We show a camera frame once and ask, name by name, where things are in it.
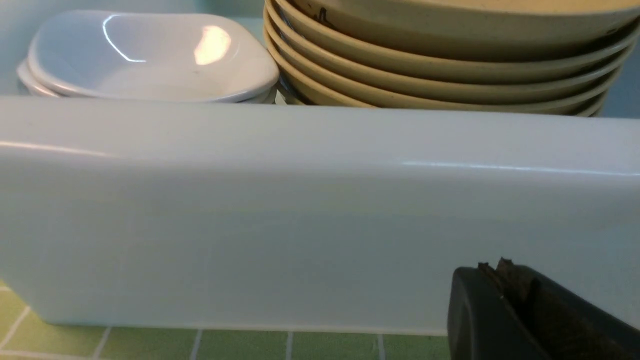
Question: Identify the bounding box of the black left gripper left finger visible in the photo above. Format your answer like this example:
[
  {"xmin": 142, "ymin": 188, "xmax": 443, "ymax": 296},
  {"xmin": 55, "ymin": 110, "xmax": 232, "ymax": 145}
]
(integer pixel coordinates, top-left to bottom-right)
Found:
[{"xmin": 446, "ymin": 267, "xmax": 550, "ymax": 360}]

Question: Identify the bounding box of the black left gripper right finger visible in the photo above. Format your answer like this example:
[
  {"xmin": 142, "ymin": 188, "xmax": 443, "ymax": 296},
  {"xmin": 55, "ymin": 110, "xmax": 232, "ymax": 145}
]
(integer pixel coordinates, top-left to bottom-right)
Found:
[{"xmin": 495, "ymin": 258, "xmax": 639, "ymax": 360}]

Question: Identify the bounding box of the beige noodle bowl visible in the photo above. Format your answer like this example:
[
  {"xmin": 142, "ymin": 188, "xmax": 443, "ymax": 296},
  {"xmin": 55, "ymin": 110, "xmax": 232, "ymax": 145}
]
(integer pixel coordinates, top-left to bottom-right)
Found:
[{"xmin": 279, "ymin": 0, "xmax": 639, "ymax": 62}]

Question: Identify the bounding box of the white square dish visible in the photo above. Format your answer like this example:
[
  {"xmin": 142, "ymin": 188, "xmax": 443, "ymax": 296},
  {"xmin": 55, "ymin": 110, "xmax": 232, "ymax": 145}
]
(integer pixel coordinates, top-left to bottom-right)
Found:
[
  {"xmin": 24, "ymin": 9, "xmax": 280, "ymax": 103},
  {"xmin": 16, "ymin": 59, "xmax": 278, "ymax": 104}
]

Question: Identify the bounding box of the white square dish front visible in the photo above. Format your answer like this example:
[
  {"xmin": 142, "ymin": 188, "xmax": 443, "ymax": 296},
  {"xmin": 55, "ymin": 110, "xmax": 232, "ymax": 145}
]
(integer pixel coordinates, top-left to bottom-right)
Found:
[{"xmin": 16, "ymin": 59, "xmax": 278, "ymax": 104}]

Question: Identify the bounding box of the stacked beige bowl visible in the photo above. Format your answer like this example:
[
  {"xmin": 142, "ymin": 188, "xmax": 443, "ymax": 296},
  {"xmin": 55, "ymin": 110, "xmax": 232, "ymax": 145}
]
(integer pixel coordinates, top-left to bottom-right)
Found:
[
  {"xmin": 262, "ymin": 35, "xmax": 613, "ymax": 115},
  {"xmin": 264, "ymin": 0, "xmax": 639, "ymax": 90},
  {"xmin": 265, "ymin": 50, "xmax": 608, "ymax": 117},
  {"xmin": 263, "ymin": 21, "xmax": 633, "ymax": 109}
]

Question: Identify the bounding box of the top stacked beige bowl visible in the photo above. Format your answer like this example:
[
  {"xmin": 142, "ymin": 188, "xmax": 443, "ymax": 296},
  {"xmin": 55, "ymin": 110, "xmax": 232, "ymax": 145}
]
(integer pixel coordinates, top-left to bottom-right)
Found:
[{"xmin": 264, "ymin": 0, "xmax": 639, "ymax": 90}]

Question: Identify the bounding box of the large white plastic tub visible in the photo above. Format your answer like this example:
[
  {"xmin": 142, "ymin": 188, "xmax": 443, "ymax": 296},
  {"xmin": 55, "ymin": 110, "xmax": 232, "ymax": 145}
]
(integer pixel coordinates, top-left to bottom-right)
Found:
[{"xmin": 0, "ymin": 0, "xmax": 640, "ymax": 337}]

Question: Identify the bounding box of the green checkered tablecloth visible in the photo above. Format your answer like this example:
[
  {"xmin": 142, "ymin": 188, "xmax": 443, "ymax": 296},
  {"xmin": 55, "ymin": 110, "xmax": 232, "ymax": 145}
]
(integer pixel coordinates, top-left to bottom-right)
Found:
[{"xmin": 0, "ymin": 284, "xmax": 450, "ymax": 360}]

